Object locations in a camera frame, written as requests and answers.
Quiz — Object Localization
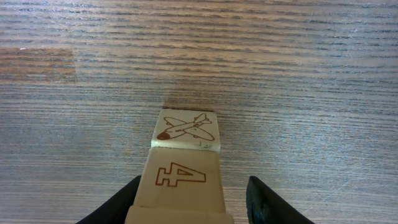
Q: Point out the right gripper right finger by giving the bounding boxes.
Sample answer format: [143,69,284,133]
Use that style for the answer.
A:
[246,176,314,224]

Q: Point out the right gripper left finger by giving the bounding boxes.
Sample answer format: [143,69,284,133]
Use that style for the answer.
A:
[76,175,141,224]

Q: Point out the blue L block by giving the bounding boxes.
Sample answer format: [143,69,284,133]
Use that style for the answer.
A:
[134,147,226,213]

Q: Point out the wooden block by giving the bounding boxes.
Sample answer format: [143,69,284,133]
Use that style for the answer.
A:
[151,109,221,152]

